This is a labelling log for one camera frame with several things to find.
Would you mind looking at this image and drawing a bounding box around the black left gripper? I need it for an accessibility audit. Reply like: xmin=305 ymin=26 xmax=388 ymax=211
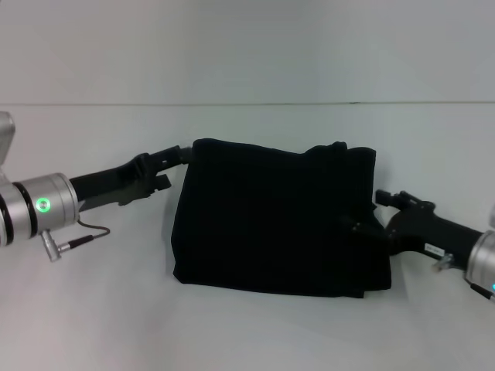
xmin=68 ymin=145 xmax=193 ymax=213

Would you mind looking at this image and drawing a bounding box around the black shirt with FREE print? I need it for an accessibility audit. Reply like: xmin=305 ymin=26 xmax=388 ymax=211
xmin=172 ymin=138 xmax=392 ymax=300

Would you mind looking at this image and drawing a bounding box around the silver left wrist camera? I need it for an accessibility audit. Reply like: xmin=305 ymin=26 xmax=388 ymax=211
xmin=0 ymin=111 xmax=19 ymax=182

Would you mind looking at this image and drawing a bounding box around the right gripper cable with connector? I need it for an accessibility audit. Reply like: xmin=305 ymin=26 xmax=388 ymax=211
xmin=432 ymin=254 xmax=495 ymax=301

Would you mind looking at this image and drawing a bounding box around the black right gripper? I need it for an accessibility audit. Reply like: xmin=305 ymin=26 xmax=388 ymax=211
xmin=340 ymin=188 xmax=486 ymax=268

